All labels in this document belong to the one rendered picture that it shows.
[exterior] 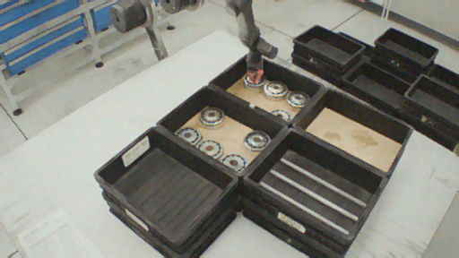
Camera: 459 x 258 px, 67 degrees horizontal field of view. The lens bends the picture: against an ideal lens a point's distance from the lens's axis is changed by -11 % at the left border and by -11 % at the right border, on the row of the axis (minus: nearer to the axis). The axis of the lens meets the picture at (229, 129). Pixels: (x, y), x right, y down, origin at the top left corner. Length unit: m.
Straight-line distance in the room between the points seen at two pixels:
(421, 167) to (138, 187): 1.17
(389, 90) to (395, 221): 1.30
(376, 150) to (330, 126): 0.21
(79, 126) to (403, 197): 1.46
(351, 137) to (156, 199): 0.79
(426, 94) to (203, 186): 1.65
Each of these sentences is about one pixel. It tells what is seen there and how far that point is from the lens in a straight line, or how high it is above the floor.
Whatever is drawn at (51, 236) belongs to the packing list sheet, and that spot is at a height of 0.70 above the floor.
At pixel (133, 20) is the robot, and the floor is 0.89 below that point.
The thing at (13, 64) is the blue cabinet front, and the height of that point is 0.40.
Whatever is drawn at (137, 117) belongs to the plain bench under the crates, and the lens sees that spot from 1.82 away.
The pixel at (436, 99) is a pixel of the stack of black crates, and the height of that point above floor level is 0.49.
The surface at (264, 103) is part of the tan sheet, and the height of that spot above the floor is 0.83.
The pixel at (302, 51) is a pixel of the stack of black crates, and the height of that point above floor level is 0.54.
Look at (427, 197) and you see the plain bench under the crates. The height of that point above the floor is 0.70.
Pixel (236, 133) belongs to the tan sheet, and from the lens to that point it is 1.51.
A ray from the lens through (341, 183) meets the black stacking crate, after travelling 1.41.
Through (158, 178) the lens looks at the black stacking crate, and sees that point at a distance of 1.39.
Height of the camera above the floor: 1.91
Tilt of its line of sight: 45 degrees down
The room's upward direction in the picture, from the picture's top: straight up
